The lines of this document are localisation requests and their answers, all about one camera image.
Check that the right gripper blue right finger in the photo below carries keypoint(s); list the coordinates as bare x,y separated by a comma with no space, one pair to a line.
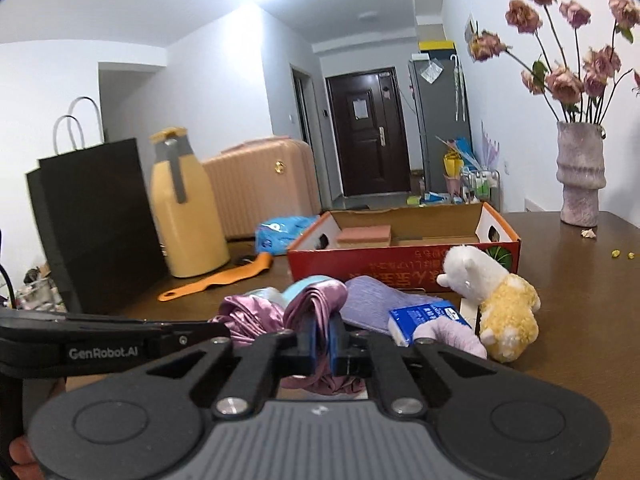
338,350

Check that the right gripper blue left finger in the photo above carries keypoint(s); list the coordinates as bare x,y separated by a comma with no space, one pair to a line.
308,342

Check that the purple woven cloth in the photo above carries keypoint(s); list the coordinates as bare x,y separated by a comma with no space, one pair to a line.
370,301

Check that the light blue plush puff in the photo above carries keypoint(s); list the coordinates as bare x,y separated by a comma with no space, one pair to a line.
289,294

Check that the blue tissue packet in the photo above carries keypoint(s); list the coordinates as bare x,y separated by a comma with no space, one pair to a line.
402,322

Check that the pink satin bow scrunchie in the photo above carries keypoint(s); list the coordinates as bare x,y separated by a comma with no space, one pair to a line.
248,318

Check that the lavender fluffy headband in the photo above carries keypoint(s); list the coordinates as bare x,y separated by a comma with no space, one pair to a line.
447,331

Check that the pink layered sponge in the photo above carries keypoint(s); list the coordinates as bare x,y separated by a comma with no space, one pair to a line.
365,236

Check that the white yellow plush toy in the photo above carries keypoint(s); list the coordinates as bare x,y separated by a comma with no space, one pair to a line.
507,304

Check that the orange plastic shoehorn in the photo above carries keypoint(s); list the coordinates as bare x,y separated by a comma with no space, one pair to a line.
261,264

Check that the blue wet wipes pack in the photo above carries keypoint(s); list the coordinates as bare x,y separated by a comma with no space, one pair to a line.
275,235

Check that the red cardboard box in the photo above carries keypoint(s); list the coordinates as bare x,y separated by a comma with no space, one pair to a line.
420,237

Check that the hand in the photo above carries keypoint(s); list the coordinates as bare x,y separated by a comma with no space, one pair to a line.
26,466

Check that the black paper shopping bag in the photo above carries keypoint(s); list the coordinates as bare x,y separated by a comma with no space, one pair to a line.
95,223

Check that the yellow thermos jug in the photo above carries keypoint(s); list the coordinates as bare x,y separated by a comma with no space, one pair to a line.
184,207

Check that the pink ribbed suitcase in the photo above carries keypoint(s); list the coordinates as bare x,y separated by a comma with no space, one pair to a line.
263,179

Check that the yellow bucket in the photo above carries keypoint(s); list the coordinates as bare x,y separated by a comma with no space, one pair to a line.
453,164

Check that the dark brown entrance door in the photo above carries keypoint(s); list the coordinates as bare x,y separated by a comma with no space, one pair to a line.
369,132

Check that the grey refrigerator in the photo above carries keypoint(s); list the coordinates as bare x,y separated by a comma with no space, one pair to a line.
439,95

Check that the yellow box on refrigerator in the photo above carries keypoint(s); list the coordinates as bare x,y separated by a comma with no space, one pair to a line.
436,45

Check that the pink textured vase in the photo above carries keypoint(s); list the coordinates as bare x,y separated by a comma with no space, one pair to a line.
580,169

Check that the dried pink roses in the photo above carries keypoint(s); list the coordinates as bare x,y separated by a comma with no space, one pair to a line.
578,84

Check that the wire storage rack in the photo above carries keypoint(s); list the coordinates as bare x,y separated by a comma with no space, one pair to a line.
481,186

